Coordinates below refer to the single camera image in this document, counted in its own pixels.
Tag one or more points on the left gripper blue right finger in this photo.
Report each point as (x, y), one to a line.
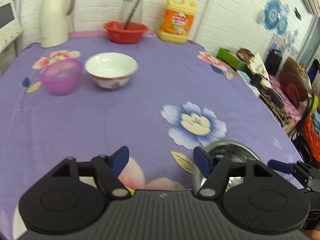
(215, 170)

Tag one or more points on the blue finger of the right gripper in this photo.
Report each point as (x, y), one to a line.
(281, 167)

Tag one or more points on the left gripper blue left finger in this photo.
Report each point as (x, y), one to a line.
(107, 170)

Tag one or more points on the stainless steel bowl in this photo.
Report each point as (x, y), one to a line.
(235, 151)

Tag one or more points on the white red ceramic bowl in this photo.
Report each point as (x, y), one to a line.
(111, 70)

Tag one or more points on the purple plastic bowl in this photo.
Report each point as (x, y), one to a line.
(62, 77)

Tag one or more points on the purple floral tablecloth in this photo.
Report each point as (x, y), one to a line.
(174, 102)

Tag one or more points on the black power adapter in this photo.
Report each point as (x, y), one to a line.
(256, 80)

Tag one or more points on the green box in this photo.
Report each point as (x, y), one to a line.
(233, 61)

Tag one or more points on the beige tote bag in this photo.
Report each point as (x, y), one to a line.
(254, 62)

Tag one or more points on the red plastic basket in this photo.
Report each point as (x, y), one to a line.
(132, 34)

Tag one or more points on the yellow detergent bottle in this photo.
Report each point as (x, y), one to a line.
(177, 20)

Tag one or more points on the glass pitcher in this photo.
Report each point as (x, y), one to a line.
(126, 8)

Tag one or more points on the blue paper fan decoration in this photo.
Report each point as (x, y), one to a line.
(274, 16)

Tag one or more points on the white thermos jug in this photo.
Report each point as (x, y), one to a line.
(53, 21)

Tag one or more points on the white water dispenser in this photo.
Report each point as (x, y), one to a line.
(11, 31)

